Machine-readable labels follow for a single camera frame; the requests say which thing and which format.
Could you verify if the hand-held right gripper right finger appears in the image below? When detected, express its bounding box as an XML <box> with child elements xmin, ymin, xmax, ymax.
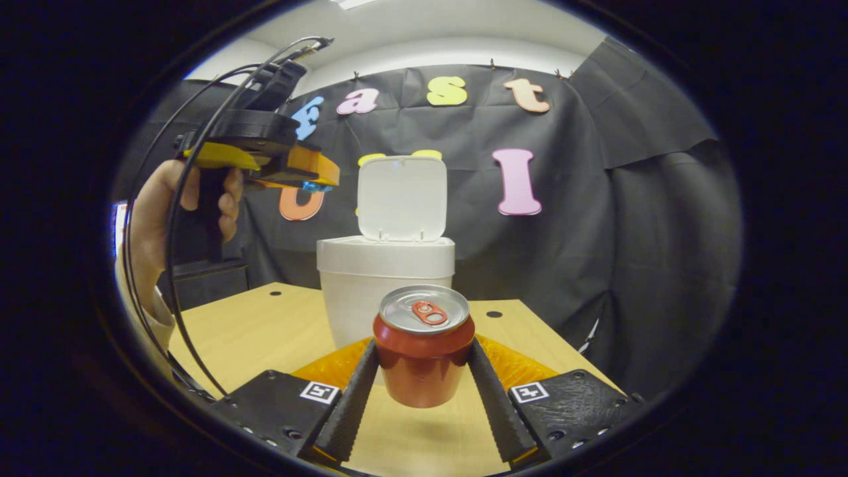
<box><xmin>468</xmin><ymin>335</ymin><xmax>645</xmax><ymax>464</ymax></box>

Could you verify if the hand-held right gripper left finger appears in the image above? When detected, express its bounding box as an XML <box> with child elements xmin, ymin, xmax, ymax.
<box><xmin>212</xmin><ymin>339</ymin><xmax>380</xmax><ymax>464</ymax></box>

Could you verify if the red pop can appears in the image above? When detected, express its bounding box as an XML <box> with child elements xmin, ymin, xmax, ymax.
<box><xmin>372</xmin><ymin>284</ymin><xmax>476</xmax><ymax>409</ymax></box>

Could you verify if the white desktop garbage bin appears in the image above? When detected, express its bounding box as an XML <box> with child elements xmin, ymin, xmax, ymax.
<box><xmin>316</xmin><ymin>155</ymin><xmax>456</xmax><ymax>386</ymax></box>

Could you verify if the wooden desktop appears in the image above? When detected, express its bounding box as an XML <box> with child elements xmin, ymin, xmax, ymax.
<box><xmin>169</xmin><ymin>282</ymin><xmax>620</xmax><ymax>476</ymax></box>

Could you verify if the black cable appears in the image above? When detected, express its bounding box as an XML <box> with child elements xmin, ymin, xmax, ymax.
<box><xmin>123</xmin><ymin>36</ymin><xmax>335</xmax><ymax>372</ymax></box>
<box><xmin>166</xmin><ymin>40</ymin><xmax>319</xmax><ymax>397</ymax></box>

